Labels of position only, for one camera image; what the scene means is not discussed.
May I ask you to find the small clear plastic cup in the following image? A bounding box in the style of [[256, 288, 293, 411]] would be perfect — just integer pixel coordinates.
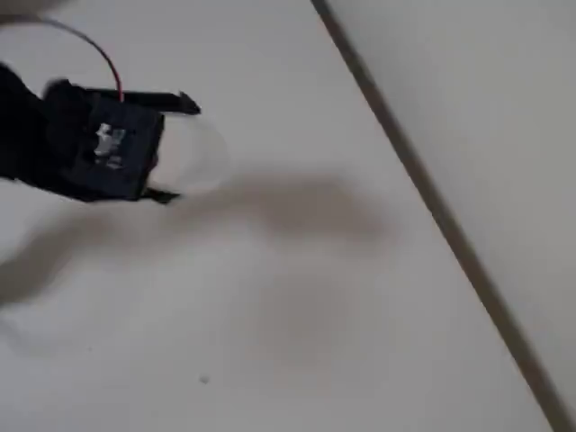
[[155, 114, 231, 195]]

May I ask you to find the black camera circuit board mount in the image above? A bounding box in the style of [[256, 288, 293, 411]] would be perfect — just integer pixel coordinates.
[[82, 95, 167, 202]]

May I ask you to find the thin looped wire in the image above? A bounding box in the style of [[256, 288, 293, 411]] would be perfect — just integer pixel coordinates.
[[34, 15, 126, 103]]

